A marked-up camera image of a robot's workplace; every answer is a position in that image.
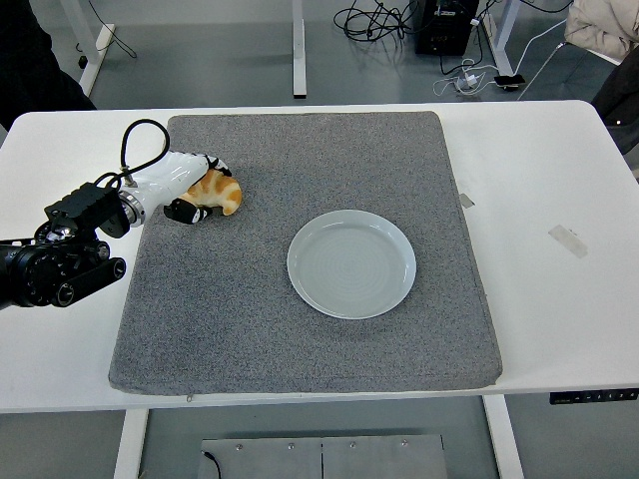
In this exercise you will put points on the small grey tape piece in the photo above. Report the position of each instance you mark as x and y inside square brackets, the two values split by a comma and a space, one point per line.
[467, 199]

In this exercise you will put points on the large grey tape piece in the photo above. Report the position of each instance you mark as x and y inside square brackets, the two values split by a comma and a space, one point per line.
[567, 241]

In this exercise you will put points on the golden croissant bread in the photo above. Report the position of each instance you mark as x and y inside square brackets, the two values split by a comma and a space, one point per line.
[222, 192]

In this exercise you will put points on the black table control panel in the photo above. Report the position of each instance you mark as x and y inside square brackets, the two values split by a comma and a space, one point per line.
[594, 397]

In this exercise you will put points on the grey metal plate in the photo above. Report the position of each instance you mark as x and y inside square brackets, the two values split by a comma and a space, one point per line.
[349, 459]

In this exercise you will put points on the black computer tower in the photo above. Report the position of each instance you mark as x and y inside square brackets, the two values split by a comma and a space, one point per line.
[444, 27]

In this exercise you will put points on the white background table leg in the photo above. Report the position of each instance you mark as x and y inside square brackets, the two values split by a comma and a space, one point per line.
[298, 50]

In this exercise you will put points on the black garment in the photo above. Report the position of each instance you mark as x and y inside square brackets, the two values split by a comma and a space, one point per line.
[619, 110]

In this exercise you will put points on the person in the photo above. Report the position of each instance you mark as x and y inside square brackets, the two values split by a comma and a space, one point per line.
[30, 60]

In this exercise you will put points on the white angled table leg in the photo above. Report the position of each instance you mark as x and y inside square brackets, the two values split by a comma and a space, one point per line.
[504, 40]

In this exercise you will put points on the beige padded jacket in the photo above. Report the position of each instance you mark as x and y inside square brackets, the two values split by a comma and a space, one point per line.
[599, 25]

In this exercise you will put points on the white footed table leg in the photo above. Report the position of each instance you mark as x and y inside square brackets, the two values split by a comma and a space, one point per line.
[92, 65]

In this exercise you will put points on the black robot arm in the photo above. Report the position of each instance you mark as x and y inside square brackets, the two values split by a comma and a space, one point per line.
[55, 264]

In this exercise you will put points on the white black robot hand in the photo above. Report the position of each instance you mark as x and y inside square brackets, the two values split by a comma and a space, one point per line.
[167, 177]

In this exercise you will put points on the silver chair leg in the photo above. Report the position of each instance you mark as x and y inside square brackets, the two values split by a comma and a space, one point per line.
[541, 67]

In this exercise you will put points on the grey fabric mat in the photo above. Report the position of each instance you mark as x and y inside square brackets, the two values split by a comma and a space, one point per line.
[299, 149]

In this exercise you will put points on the black smartphone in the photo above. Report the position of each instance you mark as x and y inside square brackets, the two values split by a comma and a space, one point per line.
[509, 81]

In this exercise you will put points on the round grey plate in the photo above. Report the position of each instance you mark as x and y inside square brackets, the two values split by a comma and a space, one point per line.
[349, 267]

